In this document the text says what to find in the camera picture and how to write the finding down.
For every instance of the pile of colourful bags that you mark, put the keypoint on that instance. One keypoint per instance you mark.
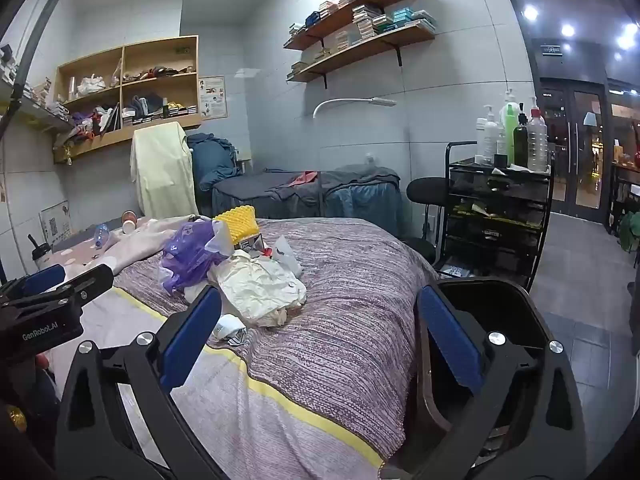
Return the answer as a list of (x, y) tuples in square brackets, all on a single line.
[(92, 122)]

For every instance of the wall poster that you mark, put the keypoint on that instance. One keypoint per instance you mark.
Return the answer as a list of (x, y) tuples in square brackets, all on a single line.
[(213, 97)]

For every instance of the white plastic jug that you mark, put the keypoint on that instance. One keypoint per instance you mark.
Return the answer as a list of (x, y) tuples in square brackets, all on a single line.
[(371, 160)]

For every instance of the black trolley cart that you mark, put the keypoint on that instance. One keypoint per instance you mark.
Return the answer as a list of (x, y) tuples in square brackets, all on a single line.
[(500, 210)]

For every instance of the wall shelves with boxes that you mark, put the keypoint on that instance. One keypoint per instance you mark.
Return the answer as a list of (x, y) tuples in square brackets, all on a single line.
[(365, 20)]

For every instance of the white printed wrapper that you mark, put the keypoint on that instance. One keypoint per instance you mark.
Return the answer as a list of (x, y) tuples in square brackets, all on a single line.
[(225, 330)]

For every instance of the cream hanging cloth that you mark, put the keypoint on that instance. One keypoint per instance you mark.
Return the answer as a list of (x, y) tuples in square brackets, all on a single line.
[(162, 170)]

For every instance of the red cloth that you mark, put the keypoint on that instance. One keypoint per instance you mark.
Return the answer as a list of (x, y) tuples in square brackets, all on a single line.
[(305, 178)]

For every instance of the purple striped blanket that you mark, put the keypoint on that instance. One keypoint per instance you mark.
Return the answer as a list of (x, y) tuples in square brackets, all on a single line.
[(340, 310)]

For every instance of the green bag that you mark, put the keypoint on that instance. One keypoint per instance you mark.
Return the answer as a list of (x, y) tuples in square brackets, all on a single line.
[(631, 232)]

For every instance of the red wrapper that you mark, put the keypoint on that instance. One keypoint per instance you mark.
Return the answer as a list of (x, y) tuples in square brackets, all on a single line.
[(266, 251)]

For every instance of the purple plastic bag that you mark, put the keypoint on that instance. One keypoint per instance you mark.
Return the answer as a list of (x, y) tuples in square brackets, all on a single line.
[(190, 245)]

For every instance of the black lidded tumbler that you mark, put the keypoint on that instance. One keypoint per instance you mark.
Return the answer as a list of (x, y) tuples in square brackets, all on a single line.
[(42, 255)]

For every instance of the white floor lamp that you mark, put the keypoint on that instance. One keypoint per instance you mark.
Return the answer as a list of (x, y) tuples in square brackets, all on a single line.
[(350, 101)]

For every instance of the curved metal pole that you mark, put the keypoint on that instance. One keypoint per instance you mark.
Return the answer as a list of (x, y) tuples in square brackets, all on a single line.
[(35, 40)]

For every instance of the small printed box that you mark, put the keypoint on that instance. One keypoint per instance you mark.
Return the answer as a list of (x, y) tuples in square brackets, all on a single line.
[(249, 243)]

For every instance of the grey blanket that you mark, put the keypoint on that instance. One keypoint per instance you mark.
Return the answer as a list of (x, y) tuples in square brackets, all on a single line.
[(260, 185)]

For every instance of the black round stool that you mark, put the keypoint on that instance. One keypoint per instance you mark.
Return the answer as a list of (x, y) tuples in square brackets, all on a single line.
[(425, 191)]

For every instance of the black bottle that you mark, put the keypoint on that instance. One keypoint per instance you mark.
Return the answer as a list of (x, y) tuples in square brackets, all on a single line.
[(520, 145)]

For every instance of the clear plastic bag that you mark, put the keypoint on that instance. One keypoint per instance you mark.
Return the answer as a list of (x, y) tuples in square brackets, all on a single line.
[(287, 257)]

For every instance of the yellow knitted item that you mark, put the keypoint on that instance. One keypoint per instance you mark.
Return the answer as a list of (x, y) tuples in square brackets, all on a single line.
[(240, 222)]

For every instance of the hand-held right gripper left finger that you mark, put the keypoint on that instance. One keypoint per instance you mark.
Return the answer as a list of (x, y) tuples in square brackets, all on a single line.
[(192, 345)]

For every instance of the wooden cubby shelf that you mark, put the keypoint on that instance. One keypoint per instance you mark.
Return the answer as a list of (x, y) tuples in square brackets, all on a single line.
[(192, 60)]

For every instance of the white paper cup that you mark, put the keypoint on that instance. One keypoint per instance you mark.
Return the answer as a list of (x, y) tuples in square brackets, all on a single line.
[(129, 229)]

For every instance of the glass wall shelf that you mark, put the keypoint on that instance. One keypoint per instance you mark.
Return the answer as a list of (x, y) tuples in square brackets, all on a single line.
[(35, 112)]

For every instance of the small beige side table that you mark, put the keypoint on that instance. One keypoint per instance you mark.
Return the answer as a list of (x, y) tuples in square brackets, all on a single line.
[(245, 166)]

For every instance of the pink dotted blanket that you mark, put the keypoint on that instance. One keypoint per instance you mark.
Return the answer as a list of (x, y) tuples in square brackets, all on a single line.
[(135, 245)]

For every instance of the red paper cup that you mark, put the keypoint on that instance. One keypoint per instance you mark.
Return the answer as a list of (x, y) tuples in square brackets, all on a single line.
[(129, 217)]

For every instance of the tall white pump bottle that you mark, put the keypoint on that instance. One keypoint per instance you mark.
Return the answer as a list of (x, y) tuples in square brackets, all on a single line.
[(509, 97)]

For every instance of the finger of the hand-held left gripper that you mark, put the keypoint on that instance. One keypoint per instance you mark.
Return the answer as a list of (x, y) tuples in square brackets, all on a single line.
[(90, 280), (45, 277)]

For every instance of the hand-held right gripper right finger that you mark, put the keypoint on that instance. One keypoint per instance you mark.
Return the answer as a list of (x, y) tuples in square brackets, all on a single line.
[(450, 345)]

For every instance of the white crumpled bag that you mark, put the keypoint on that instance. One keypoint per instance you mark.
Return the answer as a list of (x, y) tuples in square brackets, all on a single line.
[(91, 85)]

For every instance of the cream paper bag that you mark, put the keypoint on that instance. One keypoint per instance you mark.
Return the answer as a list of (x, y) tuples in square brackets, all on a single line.
[(255, 285)]

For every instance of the blue water bottle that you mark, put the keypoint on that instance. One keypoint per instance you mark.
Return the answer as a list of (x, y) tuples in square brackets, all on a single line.
[(102, 236)]

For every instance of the pile of dark clothes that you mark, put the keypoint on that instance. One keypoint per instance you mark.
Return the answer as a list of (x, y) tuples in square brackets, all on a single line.
[(142, 105)]

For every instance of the small white bottle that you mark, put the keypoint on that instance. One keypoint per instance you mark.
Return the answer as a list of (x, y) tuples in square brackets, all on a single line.
[(501, 152)]

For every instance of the dark brown bin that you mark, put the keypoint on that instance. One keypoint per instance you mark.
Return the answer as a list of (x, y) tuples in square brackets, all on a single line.
[(500, 305)]

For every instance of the pile of shoes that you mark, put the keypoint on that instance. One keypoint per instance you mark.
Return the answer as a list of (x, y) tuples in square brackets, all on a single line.
[(160, 72)]

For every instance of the ceiling spotlight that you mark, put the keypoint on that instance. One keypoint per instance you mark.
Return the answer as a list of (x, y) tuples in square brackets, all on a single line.
[(627, 36), (530, 11), (567, 30)]

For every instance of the blue cloth pile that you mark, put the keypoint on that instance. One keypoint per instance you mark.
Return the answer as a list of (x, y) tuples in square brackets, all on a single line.
[(210, 160)]

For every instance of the person's left forearm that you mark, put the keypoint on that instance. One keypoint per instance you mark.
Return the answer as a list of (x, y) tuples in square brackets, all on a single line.
[(30, 395)]

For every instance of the glass double door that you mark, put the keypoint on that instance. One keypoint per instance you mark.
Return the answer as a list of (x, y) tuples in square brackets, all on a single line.
[(585, 150)]

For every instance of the green bottle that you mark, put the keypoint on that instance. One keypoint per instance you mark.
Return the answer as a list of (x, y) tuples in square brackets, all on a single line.
[(512, 130)]

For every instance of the row of flat boxes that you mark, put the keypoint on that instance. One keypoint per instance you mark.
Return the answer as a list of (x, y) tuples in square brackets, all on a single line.
[(175, 112)]

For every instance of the framed wall notice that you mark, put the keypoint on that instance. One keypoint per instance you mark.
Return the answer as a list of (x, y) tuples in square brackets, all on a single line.
[(55, 225)]

